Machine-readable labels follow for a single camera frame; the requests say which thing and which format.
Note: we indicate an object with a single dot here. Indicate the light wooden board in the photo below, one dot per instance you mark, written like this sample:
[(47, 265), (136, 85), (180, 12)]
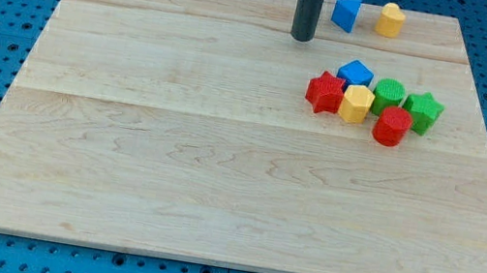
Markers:
[(180, 129)]

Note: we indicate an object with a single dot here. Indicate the red star block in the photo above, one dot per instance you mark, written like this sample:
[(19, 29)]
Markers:
[(325, 93)]

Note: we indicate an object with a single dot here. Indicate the yellow hexagon block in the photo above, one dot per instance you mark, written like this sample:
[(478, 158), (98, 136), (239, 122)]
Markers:
[(356, 103)]

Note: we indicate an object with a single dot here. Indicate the blue cube block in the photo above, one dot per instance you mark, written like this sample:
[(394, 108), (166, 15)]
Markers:
[(355, 73)]

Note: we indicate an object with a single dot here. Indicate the red cylinder block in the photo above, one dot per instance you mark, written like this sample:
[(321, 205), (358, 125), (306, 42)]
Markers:
[(392, 125)]

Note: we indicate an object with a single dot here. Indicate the green cylinder block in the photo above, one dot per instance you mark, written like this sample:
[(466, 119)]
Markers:
[(388, 92)]

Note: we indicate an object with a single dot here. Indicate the blue triangle block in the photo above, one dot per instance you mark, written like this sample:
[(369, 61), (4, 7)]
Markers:
[(345, 13)]

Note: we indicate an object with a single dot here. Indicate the green star block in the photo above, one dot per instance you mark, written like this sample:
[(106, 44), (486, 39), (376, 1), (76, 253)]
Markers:
[(424, 109)]

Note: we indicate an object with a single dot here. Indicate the yellow heart block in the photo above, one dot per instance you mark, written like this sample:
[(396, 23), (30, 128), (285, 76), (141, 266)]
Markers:
[(391, 20)]

